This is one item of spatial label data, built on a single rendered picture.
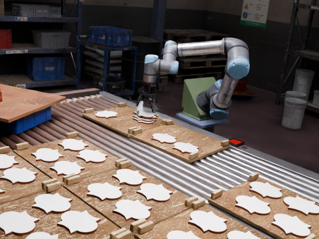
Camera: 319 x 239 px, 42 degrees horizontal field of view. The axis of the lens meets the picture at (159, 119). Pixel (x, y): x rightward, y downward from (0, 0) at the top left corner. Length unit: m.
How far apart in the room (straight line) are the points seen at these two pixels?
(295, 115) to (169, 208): 4.42
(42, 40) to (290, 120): 3.70
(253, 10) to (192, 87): 5.33
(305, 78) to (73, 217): 5.73
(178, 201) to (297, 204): 0.47
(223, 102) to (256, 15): 5.56
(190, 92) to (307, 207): 1.35
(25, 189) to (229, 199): 0.79
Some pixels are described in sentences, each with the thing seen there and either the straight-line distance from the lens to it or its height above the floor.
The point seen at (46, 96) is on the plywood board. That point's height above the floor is 1.04.
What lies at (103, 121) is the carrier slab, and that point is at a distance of 2.41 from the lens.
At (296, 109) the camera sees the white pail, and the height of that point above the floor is 0.28.
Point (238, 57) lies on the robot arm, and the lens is 2.29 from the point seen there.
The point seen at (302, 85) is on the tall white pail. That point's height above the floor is 0.39.
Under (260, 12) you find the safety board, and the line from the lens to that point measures 7.96.
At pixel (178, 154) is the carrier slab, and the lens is 2.04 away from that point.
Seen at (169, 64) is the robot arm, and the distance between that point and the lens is 2.35.
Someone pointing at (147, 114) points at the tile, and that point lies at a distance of 2.46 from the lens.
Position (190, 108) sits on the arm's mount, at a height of 0.93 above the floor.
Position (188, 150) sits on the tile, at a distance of 2.07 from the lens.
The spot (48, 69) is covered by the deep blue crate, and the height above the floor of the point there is 0.31.
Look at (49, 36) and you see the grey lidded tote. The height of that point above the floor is 0.81.
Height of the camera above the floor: 1.72
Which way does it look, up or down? 18 degrees down
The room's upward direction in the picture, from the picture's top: 5 degrees clockwise
